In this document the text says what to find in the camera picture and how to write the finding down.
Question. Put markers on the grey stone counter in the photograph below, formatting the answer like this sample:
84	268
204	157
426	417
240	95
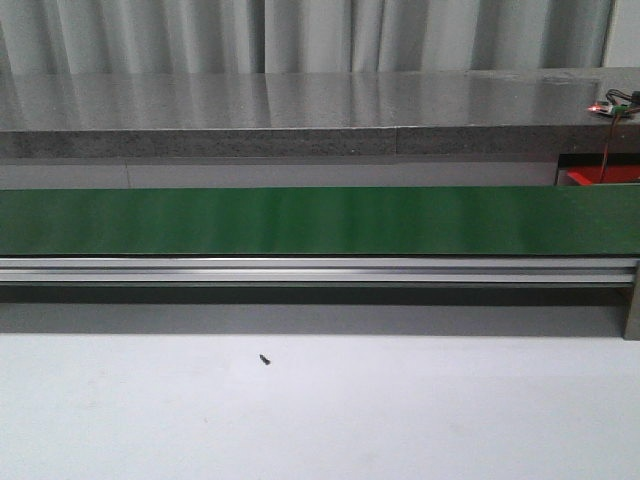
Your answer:
318	114

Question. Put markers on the red plastic tray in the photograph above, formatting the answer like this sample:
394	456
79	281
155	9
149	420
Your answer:
591	175

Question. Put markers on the green conveyor belt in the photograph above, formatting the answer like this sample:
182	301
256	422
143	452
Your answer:
454	220

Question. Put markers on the small green circuit board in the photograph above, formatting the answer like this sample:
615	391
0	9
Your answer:
609	109

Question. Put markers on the grey curtain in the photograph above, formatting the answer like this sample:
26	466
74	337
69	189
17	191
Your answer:
82	37

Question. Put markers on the aluminium conveyor frame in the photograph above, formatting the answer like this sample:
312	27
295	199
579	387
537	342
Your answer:
423	296

